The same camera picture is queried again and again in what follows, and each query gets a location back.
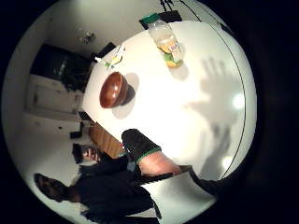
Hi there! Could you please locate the brown wooden bowl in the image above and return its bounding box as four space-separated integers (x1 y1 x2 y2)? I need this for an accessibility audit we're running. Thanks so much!
98 71 136 109

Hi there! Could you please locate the wooden chair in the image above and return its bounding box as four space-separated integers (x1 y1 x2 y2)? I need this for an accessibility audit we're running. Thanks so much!
88 121 126 159

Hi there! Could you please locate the dark cabinet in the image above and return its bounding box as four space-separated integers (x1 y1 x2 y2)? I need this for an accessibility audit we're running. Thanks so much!
30 43 95 91

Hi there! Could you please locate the black stand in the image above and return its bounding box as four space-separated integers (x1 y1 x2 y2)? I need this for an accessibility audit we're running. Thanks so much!
159 0 176 12

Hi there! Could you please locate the clear bottle with green cap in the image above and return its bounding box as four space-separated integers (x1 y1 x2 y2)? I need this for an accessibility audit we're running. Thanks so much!
138 12 185 69

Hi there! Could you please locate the small black device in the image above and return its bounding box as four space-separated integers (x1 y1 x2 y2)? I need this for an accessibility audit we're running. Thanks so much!
72 143 84 164

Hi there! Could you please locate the black chair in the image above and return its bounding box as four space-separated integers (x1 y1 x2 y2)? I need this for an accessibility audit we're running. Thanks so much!
91 41 117 63
158 9 183 23

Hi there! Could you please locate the the person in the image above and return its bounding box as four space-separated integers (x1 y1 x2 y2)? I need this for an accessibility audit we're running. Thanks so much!
33 151 163 224

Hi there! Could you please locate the thin black cable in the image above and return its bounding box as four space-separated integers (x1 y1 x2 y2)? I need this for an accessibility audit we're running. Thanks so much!
178 0 248 180

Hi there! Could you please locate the wall fixture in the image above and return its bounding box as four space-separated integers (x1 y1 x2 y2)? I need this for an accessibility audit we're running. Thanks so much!
78 28 96 45

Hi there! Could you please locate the white cabinet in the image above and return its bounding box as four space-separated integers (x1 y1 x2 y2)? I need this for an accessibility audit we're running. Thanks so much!
26 74 85 121

